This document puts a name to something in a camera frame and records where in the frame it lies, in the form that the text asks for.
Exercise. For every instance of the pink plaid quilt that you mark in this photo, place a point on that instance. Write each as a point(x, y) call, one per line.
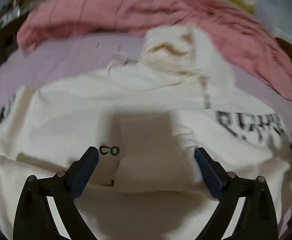
point(238, 37)

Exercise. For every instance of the pink bed sheet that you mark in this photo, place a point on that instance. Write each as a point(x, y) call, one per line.
point(245, 208)

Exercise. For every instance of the white carved headboard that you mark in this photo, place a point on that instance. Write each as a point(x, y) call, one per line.
point(290, 47)

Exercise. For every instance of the white zip hoodie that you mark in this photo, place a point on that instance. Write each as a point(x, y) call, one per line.
point(146, 115)

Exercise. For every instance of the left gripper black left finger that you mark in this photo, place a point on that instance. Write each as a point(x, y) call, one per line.
point(34, 218)

